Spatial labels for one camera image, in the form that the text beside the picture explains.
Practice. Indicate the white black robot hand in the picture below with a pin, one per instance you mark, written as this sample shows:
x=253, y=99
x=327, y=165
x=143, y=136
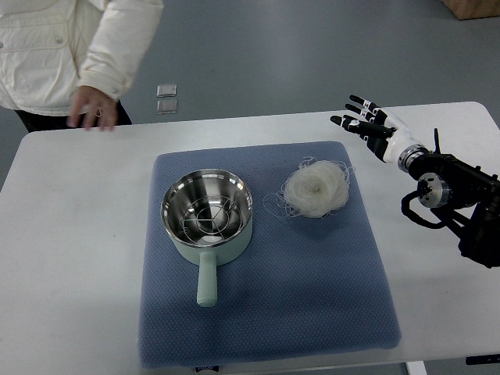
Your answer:
x=386, y=136

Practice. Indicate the person's bare hand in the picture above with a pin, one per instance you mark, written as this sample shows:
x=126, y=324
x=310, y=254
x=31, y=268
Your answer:
x=92, y=108

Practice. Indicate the white vermicelli nest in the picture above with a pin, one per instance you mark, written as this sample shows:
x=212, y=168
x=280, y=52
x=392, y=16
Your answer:
x=317, y=188

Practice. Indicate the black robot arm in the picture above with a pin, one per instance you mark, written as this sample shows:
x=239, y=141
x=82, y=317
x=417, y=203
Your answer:
x=453, y=194

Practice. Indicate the white jacket sleeve forearm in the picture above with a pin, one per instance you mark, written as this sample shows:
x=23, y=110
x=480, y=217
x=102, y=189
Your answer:
x=124, y=33

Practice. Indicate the mint green steel pot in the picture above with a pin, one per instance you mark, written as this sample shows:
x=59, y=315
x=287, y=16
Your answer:
x=179, y=196

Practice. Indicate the upper metal floor plate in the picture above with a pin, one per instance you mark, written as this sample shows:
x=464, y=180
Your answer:
x=166, y=90

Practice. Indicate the white puffer jacket torso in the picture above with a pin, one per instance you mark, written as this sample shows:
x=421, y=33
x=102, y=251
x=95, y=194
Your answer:
x=43, y=45

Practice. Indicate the wooden box corner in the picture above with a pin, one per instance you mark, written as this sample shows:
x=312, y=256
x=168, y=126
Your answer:
x=473, y=9

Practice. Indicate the blue quilted mat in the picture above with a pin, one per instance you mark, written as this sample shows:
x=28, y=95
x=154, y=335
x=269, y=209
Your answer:
x=302, y=287

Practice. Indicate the white table leg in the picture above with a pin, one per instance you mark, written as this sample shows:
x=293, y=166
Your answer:
x=416, y=368

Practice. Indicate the wire steaming rack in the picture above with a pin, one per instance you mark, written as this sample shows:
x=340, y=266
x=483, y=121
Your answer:
x=211, y=219

